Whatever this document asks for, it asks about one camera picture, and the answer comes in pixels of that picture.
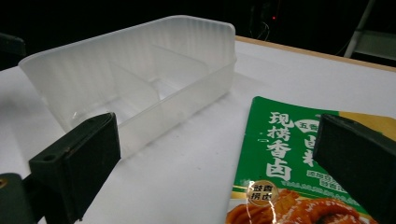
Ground green seasoning packet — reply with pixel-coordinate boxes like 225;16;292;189
224;95;396;224

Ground metal stand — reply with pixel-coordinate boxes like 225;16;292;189
343;0;396;62

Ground thin cable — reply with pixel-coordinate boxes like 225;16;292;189
248;21;271;41

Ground dark chair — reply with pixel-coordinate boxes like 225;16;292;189
0;32;27;71

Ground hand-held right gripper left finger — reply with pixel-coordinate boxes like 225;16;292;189
28;112;122;224

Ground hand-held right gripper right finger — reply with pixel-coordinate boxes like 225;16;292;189
312;113;396;224

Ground translucent plastic storage box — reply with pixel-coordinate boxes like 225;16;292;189
18;14;238;159

